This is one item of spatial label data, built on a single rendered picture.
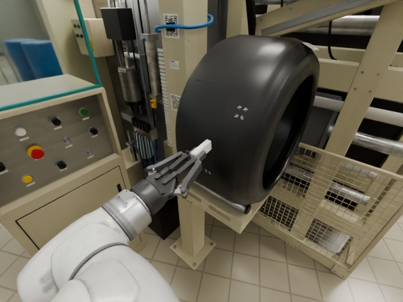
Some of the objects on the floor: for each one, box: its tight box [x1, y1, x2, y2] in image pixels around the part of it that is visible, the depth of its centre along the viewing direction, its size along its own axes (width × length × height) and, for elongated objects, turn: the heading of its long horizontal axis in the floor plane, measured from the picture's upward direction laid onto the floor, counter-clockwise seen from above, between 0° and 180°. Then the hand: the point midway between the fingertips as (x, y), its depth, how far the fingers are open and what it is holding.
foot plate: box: [170, 235, 216, 271], centre depth 162 cm, size 27×27×2 cm
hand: (201, 150), depth 54 cm, fingers closed
